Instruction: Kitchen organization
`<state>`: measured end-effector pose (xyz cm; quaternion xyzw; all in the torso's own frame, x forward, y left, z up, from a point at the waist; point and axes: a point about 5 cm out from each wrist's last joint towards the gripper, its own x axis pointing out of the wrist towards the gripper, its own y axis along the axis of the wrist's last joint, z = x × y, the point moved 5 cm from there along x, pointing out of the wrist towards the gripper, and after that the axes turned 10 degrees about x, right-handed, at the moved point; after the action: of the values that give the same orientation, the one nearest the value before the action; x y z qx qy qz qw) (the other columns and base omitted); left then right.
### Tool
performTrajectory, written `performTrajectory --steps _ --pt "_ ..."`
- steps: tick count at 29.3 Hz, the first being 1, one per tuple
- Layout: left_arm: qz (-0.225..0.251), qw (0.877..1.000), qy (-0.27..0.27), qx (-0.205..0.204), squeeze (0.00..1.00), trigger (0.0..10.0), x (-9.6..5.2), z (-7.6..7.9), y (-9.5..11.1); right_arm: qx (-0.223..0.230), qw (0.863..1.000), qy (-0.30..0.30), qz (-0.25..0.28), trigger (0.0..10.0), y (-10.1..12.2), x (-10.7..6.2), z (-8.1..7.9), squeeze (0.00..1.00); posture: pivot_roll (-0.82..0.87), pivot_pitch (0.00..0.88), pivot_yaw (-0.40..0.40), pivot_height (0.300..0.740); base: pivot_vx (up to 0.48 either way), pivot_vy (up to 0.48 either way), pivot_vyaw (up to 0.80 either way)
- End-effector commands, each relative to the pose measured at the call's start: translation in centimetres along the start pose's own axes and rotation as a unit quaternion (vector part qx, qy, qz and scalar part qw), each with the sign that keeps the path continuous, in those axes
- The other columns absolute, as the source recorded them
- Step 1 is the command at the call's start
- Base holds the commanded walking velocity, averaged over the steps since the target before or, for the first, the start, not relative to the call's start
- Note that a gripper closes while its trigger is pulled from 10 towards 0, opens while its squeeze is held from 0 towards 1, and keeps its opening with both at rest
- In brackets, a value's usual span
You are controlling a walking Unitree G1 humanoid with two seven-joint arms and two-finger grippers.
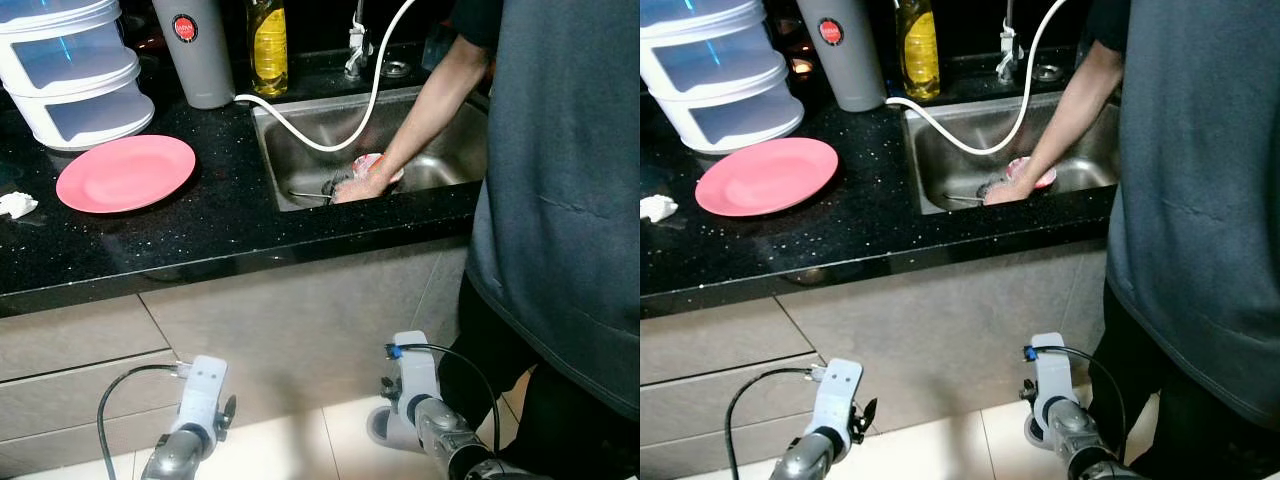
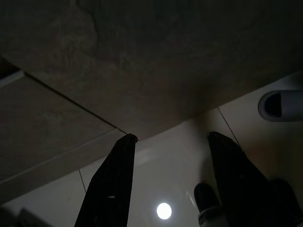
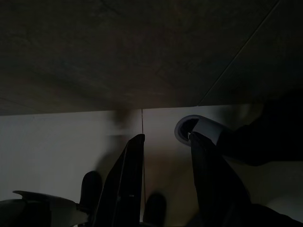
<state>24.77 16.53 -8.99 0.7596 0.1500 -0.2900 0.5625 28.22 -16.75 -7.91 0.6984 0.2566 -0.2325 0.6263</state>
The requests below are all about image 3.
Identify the person black trouser leg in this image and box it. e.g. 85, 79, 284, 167
217, 89, 303, 167

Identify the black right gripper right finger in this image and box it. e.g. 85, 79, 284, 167
189, 132, 253, 227

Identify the black left robot foot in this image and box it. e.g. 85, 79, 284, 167
80, 170, 103, 211

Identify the black right robot foot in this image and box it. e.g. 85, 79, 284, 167
143, 193, 167, 223

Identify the silver right robot leg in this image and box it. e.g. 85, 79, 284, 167
0, 190, 89, 227

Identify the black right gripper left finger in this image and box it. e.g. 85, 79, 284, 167
94, 133, 146, 227

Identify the black robot foot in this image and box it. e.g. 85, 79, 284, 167
143, 193, 167, 223
80, 170, 103, 211

